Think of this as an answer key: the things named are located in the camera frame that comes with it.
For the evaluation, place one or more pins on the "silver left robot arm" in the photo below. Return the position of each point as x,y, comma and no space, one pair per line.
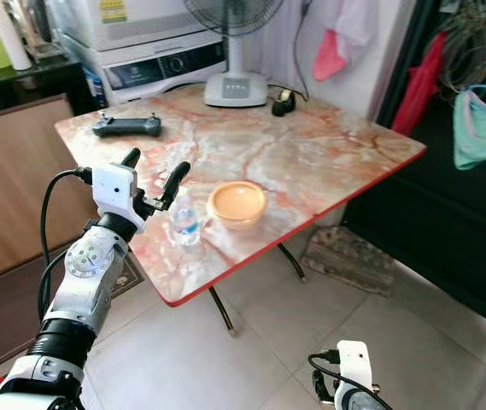
90,282

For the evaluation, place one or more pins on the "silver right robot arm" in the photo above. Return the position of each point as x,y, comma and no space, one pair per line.
354,400

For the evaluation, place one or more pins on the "black remote controller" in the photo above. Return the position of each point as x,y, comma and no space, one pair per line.
127,126

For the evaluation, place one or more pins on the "small clear water bottle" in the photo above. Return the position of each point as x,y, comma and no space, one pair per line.
185,227

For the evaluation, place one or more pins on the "orange plastic bowl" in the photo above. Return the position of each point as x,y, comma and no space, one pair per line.
237,203

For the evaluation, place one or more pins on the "white washing machine dark panel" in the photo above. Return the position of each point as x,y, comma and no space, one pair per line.
157,68

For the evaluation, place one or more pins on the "white standing fan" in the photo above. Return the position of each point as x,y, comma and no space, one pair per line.
235,85

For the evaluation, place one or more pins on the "wooden cabinet black counter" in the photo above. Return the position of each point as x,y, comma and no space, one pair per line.
20,188

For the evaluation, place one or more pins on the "beige patterned floor mat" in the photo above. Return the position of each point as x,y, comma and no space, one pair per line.
349,260

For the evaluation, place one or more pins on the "small black charger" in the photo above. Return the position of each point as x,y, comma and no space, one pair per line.
283,104

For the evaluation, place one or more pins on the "white appliance yellow label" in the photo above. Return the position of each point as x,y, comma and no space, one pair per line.
149,21

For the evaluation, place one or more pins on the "marble pattern folding table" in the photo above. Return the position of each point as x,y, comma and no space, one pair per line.
311,158

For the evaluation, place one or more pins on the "white paper roll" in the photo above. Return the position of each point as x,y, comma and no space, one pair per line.
12,38

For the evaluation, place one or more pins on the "black glossy cabinet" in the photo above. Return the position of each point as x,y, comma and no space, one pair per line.
439,231

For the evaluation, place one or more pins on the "pink hanging cloth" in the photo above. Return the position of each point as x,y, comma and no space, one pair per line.
329,58

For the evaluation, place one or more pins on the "white hanging garment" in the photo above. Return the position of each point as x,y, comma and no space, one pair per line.
354,21

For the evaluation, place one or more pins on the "red hanging cloth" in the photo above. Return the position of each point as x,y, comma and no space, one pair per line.
418,85

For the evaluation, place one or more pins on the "teal hanging cloth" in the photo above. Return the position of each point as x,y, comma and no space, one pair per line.
482,132

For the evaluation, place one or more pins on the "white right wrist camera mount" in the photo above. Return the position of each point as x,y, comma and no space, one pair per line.
355,363

